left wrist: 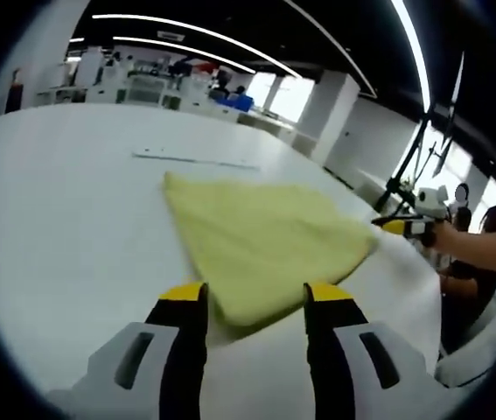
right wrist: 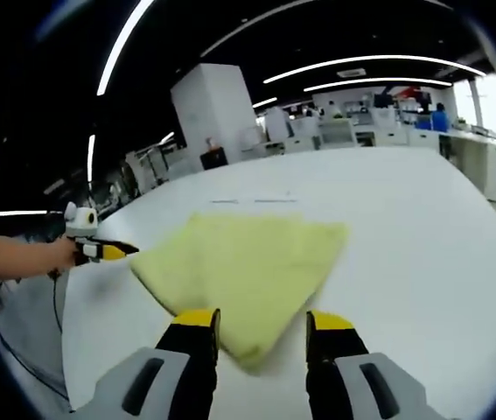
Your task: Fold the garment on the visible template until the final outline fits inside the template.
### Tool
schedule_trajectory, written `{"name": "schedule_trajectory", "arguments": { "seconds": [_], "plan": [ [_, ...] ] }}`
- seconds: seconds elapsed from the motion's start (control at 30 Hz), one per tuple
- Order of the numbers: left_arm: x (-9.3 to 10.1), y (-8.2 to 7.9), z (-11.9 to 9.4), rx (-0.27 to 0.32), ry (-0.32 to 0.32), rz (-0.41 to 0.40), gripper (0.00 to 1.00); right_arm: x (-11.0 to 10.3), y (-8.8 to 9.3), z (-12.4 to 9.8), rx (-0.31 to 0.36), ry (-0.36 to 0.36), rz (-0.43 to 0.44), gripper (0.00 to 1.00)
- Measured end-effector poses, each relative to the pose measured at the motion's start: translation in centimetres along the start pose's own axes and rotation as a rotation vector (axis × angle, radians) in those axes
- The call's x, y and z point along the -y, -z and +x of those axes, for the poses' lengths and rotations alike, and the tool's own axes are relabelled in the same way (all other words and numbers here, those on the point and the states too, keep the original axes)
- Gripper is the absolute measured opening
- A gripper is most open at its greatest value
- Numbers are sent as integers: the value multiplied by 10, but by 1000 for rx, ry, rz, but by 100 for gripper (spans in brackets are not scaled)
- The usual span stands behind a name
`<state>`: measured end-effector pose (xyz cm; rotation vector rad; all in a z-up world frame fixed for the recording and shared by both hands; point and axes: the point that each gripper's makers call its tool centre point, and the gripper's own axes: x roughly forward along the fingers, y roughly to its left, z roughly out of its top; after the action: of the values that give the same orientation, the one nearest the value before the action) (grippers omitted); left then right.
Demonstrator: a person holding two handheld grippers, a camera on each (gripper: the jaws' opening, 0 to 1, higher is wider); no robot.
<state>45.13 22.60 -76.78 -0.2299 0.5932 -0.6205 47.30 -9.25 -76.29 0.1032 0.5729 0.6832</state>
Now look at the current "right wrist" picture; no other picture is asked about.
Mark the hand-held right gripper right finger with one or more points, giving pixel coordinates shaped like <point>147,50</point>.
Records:
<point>339,372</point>

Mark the white square pillar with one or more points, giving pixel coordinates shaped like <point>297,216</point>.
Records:
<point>212,114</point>

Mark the black cabinet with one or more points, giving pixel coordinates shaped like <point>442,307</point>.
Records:
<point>214,159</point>

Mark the curved ceiling light strip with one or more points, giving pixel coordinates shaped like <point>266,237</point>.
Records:
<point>374,58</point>
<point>116,46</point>
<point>383,79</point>

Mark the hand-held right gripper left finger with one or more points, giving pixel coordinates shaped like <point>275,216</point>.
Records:
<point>186,372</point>

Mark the yellow blue black garment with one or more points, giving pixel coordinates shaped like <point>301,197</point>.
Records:
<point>239,271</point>

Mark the white shelf cart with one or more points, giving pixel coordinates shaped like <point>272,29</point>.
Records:
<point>338,133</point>

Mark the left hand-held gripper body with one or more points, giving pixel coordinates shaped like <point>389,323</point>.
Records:
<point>80,223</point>

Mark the person's left hand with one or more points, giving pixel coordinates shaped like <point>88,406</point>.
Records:
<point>61,258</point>

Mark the white counter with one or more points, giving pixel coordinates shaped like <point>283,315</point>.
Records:
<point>479,166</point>

